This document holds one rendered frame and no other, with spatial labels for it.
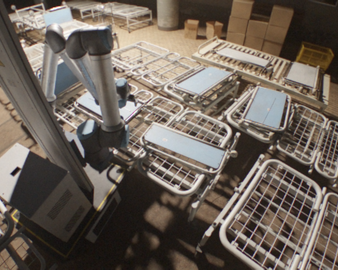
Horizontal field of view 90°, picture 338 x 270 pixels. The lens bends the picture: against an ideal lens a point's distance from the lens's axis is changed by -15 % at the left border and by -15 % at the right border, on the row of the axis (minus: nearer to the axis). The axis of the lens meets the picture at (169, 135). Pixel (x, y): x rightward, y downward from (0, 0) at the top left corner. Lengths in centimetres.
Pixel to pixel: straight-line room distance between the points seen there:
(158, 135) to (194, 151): 36
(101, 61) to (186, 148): 98
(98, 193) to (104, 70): 105
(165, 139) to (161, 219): 74
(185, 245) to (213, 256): 25
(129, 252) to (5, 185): 108
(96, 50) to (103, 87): 20
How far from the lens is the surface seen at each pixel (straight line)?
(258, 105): 225
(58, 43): 142
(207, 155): 163
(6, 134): 342
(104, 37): 102
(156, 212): 193
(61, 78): 260
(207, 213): 196
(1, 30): 100
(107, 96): 112
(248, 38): 472
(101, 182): 179
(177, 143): 168
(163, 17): 592
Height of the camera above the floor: 180
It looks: 47 degrees down
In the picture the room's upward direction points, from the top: straight up
